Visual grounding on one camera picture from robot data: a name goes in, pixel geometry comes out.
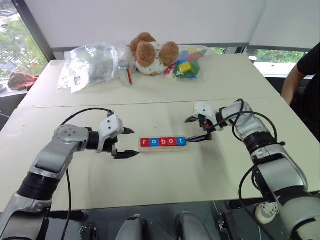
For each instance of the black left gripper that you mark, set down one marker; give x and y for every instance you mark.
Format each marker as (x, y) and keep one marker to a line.
(111, 146)

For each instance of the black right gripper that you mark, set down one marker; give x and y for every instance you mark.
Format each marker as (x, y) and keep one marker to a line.
(208, 130)

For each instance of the red letter r tile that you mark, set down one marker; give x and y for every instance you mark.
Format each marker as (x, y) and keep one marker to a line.
(145, 142)

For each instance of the blue letter t tile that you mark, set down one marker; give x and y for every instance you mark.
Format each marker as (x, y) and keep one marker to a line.
(181, 141)

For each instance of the blue letter o tile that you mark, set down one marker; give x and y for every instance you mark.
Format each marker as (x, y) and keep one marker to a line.
(153, 142)

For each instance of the red block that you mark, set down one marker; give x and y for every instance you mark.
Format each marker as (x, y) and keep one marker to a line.
(171, 141)

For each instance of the red letter b tile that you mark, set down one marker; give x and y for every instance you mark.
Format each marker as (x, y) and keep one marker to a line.
(162, 142)

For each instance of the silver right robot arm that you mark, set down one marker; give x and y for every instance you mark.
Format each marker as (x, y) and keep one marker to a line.
(275, 160)

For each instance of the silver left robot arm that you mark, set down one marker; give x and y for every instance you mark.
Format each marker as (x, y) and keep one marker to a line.
(50, 155)

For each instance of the person bare forearm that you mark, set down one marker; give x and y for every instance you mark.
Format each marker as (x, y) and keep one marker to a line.
(291, 85)

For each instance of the wooden letter block tray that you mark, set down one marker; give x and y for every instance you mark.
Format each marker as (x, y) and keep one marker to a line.
(162, 149)

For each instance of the plastic bag of coloured blocks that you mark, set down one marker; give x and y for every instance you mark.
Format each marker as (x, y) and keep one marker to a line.
(200, 72)

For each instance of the yellow toy block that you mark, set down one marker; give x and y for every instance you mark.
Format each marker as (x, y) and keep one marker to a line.
(186, 67)

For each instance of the green toy block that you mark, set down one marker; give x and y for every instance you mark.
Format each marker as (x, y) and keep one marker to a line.
(196, 66)

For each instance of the clear bottle with red label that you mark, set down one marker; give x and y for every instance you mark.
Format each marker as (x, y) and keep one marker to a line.
(125, 73)

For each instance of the dark grey rounded shape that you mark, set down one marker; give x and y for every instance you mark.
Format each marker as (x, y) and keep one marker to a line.
(192, 226)
(131, 228)

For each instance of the large clear plastic bag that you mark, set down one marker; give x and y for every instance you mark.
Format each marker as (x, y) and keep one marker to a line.
(90, 65)

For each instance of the brown and white plush bear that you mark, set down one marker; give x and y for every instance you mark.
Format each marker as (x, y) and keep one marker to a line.
(146, 55)

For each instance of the white roller blind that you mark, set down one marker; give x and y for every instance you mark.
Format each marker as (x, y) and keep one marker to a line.
(140, 20)

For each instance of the reddish brown cloth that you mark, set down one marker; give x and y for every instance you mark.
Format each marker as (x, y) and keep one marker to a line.
(21, 81)

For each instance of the person in black shirt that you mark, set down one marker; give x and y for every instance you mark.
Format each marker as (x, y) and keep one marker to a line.
(311, 82)

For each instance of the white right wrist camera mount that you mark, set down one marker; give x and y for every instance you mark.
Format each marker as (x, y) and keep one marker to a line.
(203, 108)

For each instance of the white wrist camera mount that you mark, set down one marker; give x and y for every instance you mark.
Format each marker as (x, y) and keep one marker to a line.
(203, 108)
(110, 125)

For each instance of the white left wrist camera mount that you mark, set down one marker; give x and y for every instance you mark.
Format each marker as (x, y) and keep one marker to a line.
(110, 125)

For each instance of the black table frame bar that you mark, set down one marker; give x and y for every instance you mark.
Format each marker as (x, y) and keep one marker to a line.
(66, 215)

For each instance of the dark window frame pillar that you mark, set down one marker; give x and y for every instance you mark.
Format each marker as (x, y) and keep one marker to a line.
(32, 27)

